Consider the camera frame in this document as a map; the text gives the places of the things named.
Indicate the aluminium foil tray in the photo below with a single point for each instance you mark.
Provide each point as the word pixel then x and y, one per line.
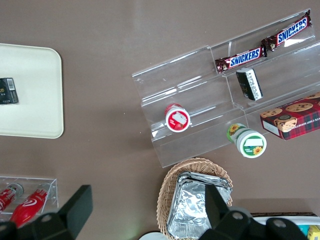
pixel 190 200

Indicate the small black white box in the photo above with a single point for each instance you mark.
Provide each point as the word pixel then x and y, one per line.
pixel 248 85

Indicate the white rectangular snack tray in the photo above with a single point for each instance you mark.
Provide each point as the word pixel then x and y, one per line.
pixel 260 221

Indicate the green sunflower lidded cup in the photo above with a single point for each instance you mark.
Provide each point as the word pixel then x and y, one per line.
pixel 251 145

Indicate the oval light wicker basket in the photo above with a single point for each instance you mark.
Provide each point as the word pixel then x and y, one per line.
pixel 165 195

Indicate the teal snack packet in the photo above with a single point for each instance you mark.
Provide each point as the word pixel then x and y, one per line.
pixel 303 231

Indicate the beige plastic tray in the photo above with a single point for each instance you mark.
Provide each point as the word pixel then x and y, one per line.
pixel 32 92

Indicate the dark mat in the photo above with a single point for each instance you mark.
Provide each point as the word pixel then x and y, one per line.
pixel 282 214

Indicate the clear acrylic bottle rack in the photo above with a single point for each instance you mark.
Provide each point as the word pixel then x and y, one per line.
pixel 53 192

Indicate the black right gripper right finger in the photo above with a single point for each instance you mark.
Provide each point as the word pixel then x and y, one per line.
pixel 215 207

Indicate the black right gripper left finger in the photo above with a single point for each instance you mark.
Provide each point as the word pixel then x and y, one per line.
pixel 77 207

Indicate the red cola bottle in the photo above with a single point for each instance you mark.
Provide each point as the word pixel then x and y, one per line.
pixel 10 196
pixel 30 205

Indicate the red strawberry lidded cup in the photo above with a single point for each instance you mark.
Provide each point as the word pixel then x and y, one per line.
pixel 178 120

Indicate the red plaid cookie box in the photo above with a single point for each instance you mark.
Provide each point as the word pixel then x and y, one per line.
pixel 300 120

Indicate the yellow snack packet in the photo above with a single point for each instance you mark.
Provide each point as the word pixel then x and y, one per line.
pixel 315 232

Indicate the Snickers bar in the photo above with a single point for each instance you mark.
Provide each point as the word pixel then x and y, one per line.
pixel 291 31
pixel 243 59

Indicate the clear acrylic stepped stand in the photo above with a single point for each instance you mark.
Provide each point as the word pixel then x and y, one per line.
pixel 195 82

